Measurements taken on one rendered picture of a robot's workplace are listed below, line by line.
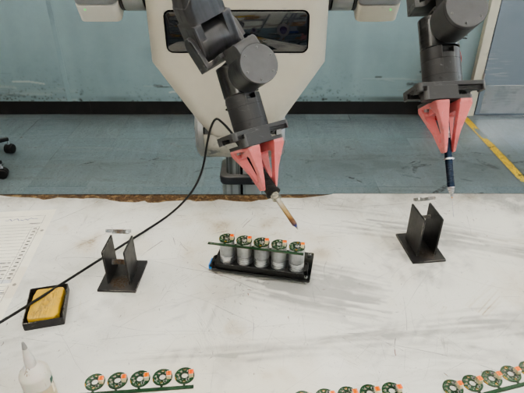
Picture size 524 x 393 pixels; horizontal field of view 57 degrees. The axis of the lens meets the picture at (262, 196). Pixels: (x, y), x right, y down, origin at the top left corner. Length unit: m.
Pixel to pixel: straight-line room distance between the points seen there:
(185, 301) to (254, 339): 0.13
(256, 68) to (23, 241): 0.53
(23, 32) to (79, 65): 0.39
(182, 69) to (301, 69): 0.25
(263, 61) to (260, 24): 0.34
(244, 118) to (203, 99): 0.35
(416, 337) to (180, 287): 0.36
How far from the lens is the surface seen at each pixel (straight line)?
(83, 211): 1.00
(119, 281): 0.80
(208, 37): 0.76
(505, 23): 3.56
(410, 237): 0.88
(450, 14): 0.72
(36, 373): 0.64
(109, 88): 3.53
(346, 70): 3.39
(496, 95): 3.70
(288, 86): 1.08
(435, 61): 0.77
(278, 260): 0.76
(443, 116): 0.75
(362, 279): 0.80
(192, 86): 1.08
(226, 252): 0.77
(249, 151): 0.73
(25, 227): 1.00
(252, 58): 0.70
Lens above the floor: 1.27
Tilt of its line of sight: 31 degrees down
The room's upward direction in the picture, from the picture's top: straight up
